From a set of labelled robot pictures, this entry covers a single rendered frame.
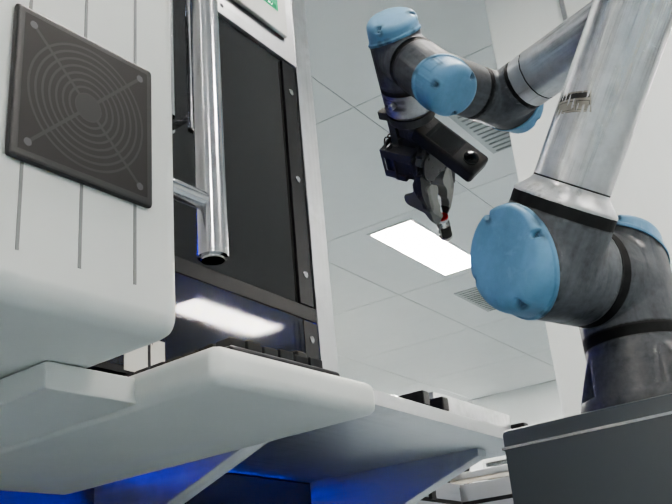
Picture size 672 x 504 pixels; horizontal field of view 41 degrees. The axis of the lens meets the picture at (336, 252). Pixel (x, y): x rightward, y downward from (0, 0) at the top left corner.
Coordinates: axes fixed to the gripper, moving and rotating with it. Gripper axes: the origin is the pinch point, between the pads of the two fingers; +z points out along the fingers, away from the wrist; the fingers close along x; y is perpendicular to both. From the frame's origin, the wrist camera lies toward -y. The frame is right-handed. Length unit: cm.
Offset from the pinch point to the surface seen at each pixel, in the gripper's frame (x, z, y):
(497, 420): 15.6, 27.5, -14.8
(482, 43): -210, 105, 132
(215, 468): 58, -5, -4
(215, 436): 64, -31, -22
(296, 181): -13, 15, 49
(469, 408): 20.6, 19.2, -13.9
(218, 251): 58, -50, -25
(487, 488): -14, 108, 16
